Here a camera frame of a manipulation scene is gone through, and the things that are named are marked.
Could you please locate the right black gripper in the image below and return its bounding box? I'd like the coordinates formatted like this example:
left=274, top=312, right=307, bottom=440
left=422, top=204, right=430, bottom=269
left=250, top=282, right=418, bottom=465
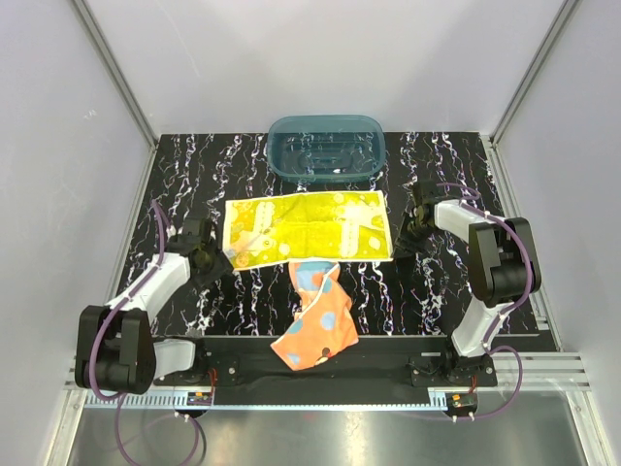
left=391, top=213, right=436, bottom=260

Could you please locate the yellow patterned towel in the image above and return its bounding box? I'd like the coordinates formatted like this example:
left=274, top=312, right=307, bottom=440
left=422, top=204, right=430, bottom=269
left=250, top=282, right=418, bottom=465
left=222, top=190, right=393, bottom=271

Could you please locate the orange dotted towel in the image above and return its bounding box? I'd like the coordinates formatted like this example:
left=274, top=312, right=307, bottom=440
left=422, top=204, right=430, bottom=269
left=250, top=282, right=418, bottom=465
left=271, top=261, right=359, bottom=371

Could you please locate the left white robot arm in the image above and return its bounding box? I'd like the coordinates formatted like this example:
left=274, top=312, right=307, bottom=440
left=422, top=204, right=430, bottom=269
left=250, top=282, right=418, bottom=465
left=75, top=218, right=233, bottom=401

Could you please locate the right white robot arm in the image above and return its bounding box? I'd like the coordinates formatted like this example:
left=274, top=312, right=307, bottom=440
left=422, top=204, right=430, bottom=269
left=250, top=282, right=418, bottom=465
left=393, top=181, right=541, bottom=387

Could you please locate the teal plastic basin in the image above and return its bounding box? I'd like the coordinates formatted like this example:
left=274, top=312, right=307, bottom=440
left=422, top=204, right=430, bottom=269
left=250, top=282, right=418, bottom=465
left=266, top=115, right=386, bottom=183

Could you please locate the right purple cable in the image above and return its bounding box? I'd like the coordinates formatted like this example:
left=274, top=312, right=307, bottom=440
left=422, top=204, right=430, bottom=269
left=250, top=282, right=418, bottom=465
left=436, top=182, right=544, bottom=421

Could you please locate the purple cable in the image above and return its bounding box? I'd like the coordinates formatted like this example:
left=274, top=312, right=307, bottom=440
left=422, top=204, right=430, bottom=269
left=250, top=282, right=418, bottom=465
left=84, top=198, right=208, bottom=462
left=436, top=182, right=544, bottom=421

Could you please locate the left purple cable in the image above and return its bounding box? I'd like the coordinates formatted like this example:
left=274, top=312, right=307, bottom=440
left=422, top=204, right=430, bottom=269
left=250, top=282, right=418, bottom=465
left=84, top=198, right=208, bottom=462

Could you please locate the aluminium front rail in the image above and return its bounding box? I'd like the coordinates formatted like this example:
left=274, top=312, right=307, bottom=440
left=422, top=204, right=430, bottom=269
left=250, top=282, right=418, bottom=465
left=83, top=352, right=590, bottom=412

